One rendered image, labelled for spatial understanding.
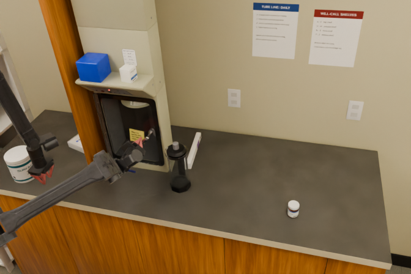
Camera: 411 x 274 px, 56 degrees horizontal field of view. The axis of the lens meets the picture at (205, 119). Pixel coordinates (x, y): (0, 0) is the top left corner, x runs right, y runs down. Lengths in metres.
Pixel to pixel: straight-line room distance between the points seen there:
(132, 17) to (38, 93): 1.30
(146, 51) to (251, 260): 1.05
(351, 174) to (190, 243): 0.86
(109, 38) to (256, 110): 0.91
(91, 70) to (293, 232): 1.09
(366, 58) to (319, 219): 0.78
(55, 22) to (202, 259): 1.27
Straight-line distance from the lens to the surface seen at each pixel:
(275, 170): 2.01
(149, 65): 1.67
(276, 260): 1.87
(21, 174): 2.17
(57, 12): 1.74
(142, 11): 1.58
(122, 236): 2.08
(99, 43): 1.74
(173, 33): 2.07
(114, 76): 1.73
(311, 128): 2.19
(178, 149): 1.77
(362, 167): 2.12
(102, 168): 1.24
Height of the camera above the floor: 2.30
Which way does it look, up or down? 35 degrees down
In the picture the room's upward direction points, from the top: 4 degrees counter-clockwise
